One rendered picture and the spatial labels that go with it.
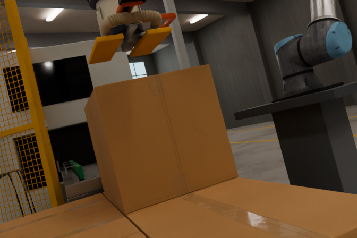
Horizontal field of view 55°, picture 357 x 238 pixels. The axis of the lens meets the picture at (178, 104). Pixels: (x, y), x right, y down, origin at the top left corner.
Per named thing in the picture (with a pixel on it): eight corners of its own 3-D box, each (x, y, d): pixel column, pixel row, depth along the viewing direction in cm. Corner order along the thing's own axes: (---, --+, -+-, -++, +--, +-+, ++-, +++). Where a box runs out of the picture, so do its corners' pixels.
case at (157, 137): (103, 191, 159) (83, 108, 161) (181, 167, 172) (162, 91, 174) (125, 214, 102) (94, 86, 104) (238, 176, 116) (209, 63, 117)
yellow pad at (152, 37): (129, 57, 158) (127, 47, 158) (150, 54, 162) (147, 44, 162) (147, 34, 126) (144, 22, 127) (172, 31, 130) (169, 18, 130)
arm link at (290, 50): (293, 75, 177) (283, 43, 179) (323, 65, 164) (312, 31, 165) (275, 79, 168) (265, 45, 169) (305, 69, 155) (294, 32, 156)
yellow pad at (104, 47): (88, 64, 151) (86, 53, 152) (110, 60, 155) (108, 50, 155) (96, 42, 120) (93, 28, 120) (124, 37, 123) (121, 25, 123)
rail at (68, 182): (64, 184, 376) (60, 167, 377) (69, 182, 378) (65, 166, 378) (73, 229, 160) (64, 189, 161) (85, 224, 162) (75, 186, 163)
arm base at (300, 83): (292, 95, 179) (287, 77, 180) (329, 85, 167) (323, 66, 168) (277, 99, 165) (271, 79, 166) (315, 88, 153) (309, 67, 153)
